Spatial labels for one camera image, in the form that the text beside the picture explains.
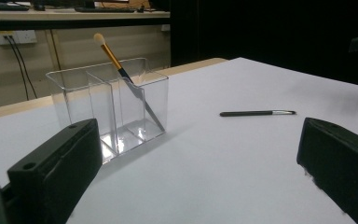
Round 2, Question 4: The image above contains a black silver makeup brush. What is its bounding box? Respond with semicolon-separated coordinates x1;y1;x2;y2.
219;109;297;118

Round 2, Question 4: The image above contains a white wall socket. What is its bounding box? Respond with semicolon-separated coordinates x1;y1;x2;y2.
0;29;38;47

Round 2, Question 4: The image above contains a black wall cable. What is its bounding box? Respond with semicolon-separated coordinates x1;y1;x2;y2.
4;35;31;101
8;36;39;100

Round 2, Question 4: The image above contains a clear acrylic organizer box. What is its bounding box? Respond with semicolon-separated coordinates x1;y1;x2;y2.
45;57;170;165

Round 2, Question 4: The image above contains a black keyboard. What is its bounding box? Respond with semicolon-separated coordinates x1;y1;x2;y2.
74;7;137;14
0;4;30;12

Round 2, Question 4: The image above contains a vertical wall trim strip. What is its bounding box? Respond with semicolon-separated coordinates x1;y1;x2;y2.
45;29;62;73

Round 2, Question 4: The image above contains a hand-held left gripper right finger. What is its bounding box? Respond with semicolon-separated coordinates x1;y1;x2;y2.
296;117;358;224

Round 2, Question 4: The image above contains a long desk with black edge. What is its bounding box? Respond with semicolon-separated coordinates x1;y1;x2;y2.
0;8;171;32

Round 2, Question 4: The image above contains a black curtain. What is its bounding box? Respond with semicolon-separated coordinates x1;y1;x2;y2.
169;0;358;90

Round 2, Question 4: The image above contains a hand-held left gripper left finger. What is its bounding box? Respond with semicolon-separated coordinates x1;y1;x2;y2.
7;118;103;224

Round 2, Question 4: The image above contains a gold handled makeup brush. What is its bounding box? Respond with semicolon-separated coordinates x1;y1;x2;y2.
92;33;166;133

